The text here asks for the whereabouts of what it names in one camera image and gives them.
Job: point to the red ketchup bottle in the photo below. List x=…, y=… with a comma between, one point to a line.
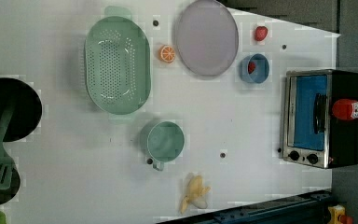
x=345, y=109

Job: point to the silver toaster oven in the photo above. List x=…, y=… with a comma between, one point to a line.
x=312, y=135

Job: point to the green mug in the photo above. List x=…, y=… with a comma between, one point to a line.
x=162, y=142

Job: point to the orange slice toy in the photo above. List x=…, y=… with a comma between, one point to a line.
x=166, y=54

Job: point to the lilac round plate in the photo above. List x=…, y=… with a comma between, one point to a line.
x=207, y=38

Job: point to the peeled banana toy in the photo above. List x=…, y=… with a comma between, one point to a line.
x=195, y=194

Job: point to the blue bowl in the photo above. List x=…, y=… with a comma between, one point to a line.
x=261, y=72

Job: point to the red strawberry in bowl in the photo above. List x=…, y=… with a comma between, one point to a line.
x=251, y=67

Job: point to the green colander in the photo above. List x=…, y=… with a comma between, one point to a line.
x=117, y=63

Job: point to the red strawberry on table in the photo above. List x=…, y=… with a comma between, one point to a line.
x=261, y=32

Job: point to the black frying pan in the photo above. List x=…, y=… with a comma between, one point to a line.
x=27, y=108

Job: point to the yellow red toy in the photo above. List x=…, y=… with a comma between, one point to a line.
x=338, y=215

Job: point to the black round pan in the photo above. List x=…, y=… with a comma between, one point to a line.
x=8, y=194

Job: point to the blue metal frame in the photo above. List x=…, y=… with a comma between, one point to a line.
x=307, y=208

